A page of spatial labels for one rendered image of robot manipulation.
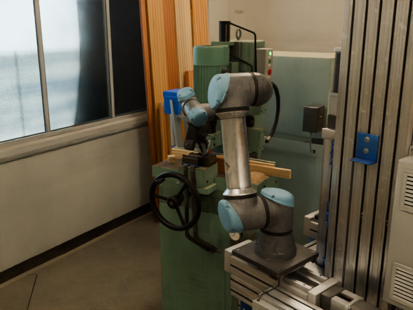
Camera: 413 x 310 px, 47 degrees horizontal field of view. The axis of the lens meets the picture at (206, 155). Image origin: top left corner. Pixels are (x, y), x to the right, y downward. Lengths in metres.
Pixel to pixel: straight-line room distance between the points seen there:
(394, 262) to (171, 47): 2.87
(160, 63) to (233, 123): 2.31
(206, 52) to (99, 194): 1.79
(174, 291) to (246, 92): 1.42
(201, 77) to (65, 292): 1.63
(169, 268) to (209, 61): 1.12
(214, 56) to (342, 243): 1.07
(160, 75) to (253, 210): 2.40
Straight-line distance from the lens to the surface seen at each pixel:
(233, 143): 1.58
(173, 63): 4.03
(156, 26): 3.83
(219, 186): 2.29
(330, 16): 4.51
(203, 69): 2.30
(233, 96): 1.57
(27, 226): 3.36
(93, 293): 3.14
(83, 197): 3.63
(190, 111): 1.95
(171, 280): 2.68
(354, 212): 1.67
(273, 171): 2.31
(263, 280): 1.77
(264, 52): 2.54
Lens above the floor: 1.62
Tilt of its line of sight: 16 degrees down
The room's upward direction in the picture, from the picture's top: straight up
